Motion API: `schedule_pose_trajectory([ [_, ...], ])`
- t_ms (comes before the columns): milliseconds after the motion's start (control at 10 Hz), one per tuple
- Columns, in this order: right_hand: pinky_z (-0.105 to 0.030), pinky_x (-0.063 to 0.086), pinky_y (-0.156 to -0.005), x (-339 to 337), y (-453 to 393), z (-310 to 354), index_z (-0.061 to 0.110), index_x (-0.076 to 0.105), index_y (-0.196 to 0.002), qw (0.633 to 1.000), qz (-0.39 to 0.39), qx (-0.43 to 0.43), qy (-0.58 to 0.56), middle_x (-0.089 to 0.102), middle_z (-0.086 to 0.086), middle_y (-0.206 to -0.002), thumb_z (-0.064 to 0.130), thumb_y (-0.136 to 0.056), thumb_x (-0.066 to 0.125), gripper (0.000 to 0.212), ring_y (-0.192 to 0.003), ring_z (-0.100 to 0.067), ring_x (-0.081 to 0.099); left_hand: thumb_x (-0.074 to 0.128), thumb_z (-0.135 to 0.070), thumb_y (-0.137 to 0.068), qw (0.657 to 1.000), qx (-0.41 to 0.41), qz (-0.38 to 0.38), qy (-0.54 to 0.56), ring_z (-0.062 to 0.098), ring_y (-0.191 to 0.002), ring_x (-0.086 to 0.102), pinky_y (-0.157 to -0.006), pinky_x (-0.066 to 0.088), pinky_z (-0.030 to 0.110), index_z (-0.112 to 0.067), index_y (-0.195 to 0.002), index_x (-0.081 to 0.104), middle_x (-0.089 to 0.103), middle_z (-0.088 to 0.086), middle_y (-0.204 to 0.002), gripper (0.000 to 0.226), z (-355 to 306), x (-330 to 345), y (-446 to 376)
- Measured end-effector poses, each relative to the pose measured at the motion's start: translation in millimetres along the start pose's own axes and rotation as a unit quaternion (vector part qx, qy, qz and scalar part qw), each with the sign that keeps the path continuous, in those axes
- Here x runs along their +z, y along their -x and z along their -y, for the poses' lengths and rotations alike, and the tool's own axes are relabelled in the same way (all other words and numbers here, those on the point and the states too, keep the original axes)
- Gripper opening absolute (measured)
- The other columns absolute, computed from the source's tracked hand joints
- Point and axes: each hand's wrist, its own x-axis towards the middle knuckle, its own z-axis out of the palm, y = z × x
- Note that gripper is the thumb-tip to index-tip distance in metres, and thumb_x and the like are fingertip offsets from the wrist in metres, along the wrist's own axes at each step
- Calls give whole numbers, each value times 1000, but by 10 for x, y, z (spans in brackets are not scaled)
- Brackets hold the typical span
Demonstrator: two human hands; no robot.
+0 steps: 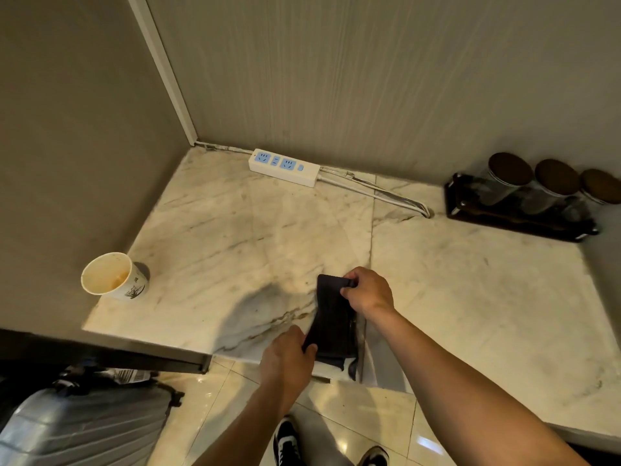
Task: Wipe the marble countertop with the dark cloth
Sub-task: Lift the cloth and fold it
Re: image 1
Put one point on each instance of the person's right hand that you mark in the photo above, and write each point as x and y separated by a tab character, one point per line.
371	293

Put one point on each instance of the person's left hand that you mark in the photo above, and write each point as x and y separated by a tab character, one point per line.
284	361

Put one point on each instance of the person's right thumb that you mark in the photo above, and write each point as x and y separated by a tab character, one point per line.
348	294

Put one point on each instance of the person's left thumb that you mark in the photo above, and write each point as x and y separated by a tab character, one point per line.
311	352

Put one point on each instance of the dark cloth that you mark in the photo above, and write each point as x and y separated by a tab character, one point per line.
334	325

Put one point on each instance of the person's left forearm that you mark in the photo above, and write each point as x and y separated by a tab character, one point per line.
247	434

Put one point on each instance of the person's right forearm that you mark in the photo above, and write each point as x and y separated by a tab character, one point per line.
456	393

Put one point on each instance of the person's left black shoe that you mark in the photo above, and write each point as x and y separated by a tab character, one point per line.
286	444

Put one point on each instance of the person's black shoe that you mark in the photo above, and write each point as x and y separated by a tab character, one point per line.
286	444
374	457

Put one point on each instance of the person's right black shoe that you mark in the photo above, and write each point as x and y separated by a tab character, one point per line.
374	457

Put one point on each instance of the white power strip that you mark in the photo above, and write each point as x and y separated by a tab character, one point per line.
284	167

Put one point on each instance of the black tray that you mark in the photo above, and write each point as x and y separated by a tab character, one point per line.
514	219

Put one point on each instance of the white luggage tag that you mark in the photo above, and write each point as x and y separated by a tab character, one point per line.
130	376

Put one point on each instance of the glass jar with brown lid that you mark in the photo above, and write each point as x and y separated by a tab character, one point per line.
601	186
507	170
555	178

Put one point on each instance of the white paper cup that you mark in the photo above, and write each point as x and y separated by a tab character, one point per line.
114	279

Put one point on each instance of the silver ribbed suitcase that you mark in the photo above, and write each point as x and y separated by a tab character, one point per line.
82	424

